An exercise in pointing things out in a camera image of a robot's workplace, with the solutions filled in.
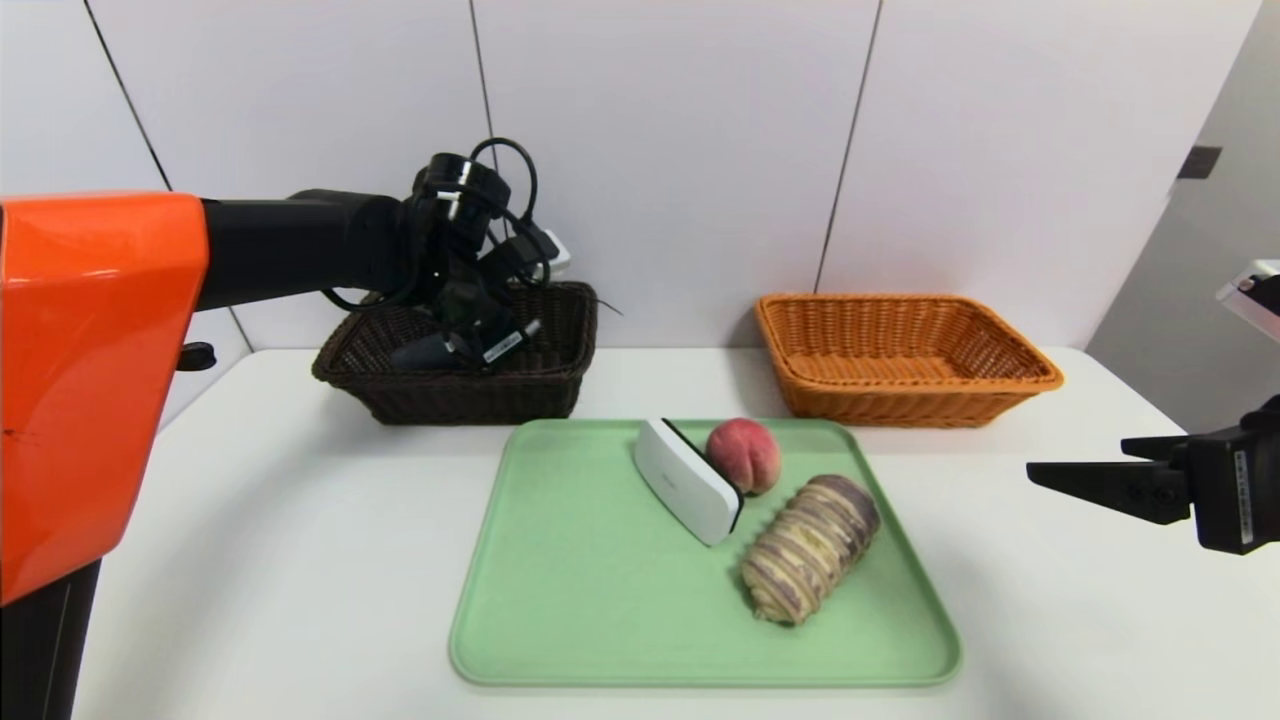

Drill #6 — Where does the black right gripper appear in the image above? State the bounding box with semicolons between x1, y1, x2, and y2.
1026;424;1280;556

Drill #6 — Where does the pink peach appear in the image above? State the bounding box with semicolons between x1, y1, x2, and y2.
706;418;782;497

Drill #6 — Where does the white whiteboard eraser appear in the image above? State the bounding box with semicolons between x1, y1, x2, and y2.
634;418;745;547

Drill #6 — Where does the dark grey fabric pouch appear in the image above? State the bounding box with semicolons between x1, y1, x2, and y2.
389;334;473;374

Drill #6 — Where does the orange wicker basket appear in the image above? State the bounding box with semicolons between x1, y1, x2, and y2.
755;294;1064;429

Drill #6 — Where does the dark brown wicker basket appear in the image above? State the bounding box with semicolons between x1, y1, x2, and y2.
311;281;599;427

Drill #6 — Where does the striped purple bread roll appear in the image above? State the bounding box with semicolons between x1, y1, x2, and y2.
741;474;882;626

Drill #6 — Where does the light green plastic tray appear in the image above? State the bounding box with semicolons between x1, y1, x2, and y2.
449;418;963;689

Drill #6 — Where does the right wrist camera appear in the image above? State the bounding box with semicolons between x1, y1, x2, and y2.
1216;259;1280;344

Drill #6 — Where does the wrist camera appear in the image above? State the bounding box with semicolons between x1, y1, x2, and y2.
488;228;574;291
1216;259;1280;344

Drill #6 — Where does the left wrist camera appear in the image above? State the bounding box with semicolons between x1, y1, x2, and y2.
488;228;574;291

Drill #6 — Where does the black left camera cable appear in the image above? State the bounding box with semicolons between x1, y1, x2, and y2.
468;137;553;291

